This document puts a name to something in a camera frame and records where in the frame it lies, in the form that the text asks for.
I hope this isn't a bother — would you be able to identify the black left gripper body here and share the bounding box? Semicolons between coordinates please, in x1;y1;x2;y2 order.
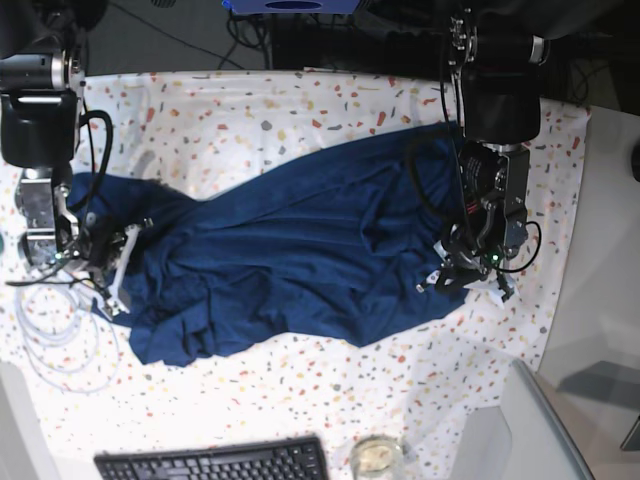
432;229;500;298

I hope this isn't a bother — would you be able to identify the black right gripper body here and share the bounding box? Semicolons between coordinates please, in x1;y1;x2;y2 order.
64;219;127;288

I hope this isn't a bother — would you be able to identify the dark blue t-shirt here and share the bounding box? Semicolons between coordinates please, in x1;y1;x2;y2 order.
90;124;466;367

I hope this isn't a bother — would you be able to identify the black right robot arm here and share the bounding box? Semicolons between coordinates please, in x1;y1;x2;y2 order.
1;1;126;289

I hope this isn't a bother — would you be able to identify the terrazzo patterned tablecloth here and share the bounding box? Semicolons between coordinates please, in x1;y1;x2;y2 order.
1;70;590;479

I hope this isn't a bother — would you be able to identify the grey monitor edge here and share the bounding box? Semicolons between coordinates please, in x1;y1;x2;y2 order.
501;360;593;480

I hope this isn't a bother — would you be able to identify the clear glass jar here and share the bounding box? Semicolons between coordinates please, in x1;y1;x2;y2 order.
349;435;405;480

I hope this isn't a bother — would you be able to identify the black computer keyboard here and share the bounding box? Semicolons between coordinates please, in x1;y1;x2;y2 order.
94;436;329;480

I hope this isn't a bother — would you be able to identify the blue box at top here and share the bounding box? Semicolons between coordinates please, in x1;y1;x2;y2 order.
222;0;368;15

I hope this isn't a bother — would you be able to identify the coiled white cable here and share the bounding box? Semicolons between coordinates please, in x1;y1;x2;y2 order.
13;279;122;396

